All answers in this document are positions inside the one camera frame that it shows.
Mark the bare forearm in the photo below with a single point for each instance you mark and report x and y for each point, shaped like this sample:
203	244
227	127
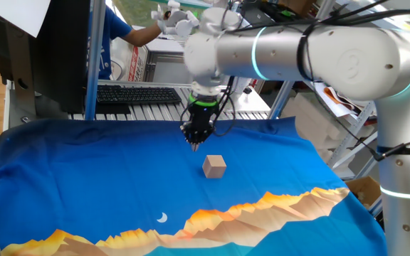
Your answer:
142	35

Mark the grey metal cabinet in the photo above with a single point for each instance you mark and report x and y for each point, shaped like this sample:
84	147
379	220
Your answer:
169	67

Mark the black keyboard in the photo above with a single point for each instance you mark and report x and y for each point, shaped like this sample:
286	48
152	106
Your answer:
137	95

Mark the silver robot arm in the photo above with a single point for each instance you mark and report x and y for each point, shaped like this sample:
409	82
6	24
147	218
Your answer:
351	60

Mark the white orange paper stack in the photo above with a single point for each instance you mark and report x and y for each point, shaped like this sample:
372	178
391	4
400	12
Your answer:
336	97

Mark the metal shelf rack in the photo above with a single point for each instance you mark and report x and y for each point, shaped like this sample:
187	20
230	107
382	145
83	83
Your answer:
354	124

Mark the open cardboard box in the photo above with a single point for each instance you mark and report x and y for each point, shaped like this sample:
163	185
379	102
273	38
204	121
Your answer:
365	190

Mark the black monitor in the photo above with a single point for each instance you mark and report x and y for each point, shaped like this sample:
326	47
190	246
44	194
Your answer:
61	53

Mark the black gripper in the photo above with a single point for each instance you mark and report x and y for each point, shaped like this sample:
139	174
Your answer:
201	115

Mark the blue aluminium post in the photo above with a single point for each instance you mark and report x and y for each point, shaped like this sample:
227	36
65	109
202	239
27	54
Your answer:
94	53

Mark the small wooden block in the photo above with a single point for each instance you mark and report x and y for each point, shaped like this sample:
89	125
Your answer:
214	167

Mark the black flat pad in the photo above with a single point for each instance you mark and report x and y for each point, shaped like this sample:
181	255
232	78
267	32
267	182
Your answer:
114	108

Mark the person in blue shirt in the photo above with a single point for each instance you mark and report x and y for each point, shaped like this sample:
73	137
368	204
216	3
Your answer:
112	32

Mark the box with red print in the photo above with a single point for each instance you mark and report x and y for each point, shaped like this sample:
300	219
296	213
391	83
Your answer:
135	64

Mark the blue mountain print cloth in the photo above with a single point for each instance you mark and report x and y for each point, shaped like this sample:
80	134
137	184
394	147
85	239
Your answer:
102	170

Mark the white paper sheet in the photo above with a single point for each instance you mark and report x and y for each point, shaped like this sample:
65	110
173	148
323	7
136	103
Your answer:
16	12

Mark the white foam blocks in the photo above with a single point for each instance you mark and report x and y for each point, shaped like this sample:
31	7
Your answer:
311	121

